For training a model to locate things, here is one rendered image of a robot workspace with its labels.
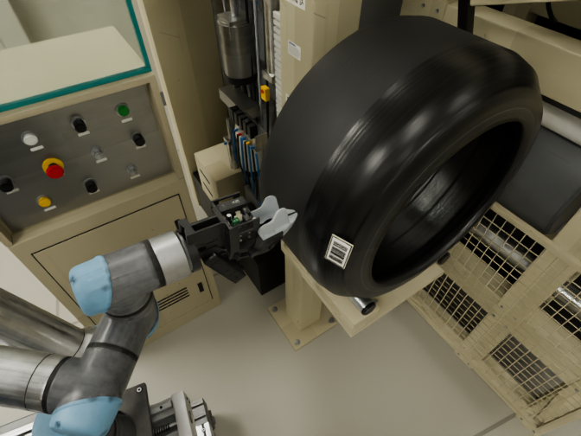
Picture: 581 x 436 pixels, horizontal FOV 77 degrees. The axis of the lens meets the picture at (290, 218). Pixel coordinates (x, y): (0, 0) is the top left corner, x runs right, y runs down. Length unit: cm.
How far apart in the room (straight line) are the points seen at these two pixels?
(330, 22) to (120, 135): 69
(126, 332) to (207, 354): 131
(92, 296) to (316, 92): 46
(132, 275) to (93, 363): 13
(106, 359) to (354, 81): 56
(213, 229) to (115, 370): 24
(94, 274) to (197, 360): 140
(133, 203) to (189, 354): 89
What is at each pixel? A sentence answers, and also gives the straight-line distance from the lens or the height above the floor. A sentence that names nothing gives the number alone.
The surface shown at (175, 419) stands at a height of 63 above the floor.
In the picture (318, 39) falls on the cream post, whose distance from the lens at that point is 85.
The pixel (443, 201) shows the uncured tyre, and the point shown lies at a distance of 112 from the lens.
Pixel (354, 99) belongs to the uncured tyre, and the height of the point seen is 144.
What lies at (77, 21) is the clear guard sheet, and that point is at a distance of 106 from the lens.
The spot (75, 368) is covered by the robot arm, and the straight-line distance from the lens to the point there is 61.
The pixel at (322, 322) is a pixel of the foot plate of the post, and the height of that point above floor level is 1.
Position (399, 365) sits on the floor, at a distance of 192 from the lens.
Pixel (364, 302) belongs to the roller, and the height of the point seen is 92.
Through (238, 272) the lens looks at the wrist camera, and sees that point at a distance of 65.
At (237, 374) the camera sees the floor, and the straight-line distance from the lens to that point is 185.
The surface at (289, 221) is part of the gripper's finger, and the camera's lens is 64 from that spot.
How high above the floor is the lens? 174
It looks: 49 degrees down
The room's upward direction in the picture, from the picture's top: straight up
